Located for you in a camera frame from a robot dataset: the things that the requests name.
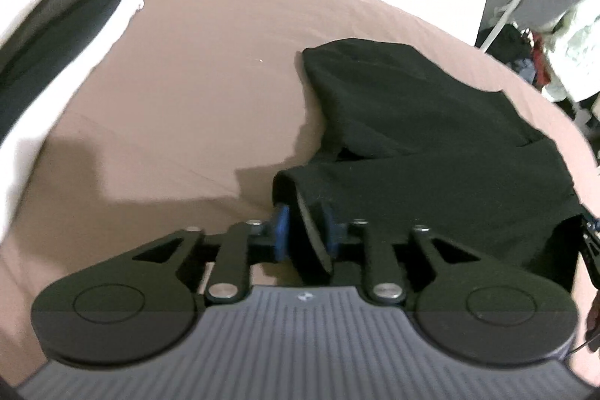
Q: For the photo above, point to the black folded garment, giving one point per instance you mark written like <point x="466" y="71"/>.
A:
<point x="56" y="48"/>

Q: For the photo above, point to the dark clothes pile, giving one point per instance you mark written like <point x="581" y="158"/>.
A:
<point x="506" y="48"/>

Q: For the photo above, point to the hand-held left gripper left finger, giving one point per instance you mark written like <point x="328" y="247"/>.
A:
<point x="281" y="231"/>

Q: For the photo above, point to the black garment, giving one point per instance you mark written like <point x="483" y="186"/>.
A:
<point x="422" y="137"/>
<point x="56" y="48"/>

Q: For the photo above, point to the light green garment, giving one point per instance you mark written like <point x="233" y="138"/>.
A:
<point x="581" y="48"/>

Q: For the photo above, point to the red garment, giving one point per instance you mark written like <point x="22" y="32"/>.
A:
<point x="543" y="62"/>

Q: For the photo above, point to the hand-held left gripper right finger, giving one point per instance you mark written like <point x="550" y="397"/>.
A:
<point x="330" y="231"/>

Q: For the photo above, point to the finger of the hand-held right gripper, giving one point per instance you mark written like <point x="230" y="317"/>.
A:
<point x="591" y="250"/>

